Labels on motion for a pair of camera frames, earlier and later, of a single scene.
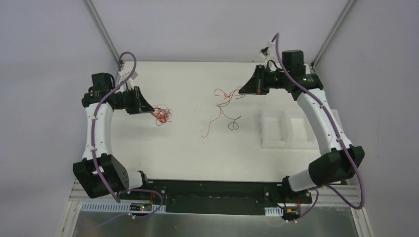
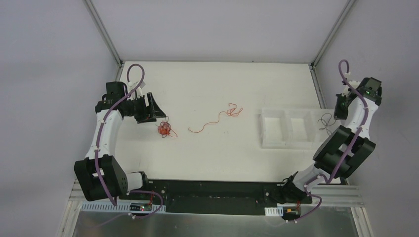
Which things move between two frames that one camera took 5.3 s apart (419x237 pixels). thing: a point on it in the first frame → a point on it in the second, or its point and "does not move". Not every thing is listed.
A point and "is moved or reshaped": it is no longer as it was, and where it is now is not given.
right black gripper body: (259, 80) → (339, 106)
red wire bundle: (163, 114) is moved or reshaped
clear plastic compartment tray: (287, 130) does not move
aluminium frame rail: (327, 197) does not move
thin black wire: (235, 125) is moved or reshaped
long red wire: (226, 96) → (232, 111)
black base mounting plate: (218, 197) does not move
